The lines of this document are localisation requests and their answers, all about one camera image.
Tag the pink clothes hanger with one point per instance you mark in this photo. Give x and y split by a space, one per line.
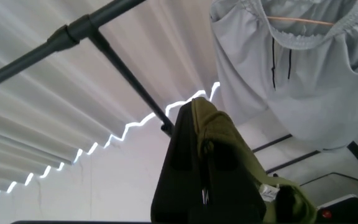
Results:
300 20

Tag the white curtain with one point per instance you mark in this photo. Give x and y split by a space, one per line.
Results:
73 109

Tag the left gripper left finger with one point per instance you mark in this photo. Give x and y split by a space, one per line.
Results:
179 174

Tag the black clothes rack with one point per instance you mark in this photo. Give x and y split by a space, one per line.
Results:
73 29

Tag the green garment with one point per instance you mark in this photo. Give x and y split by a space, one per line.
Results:
219 127

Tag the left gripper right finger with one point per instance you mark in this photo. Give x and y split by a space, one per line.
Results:
228 186

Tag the pale grey shorts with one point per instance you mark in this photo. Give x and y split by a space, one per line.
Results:
315 105

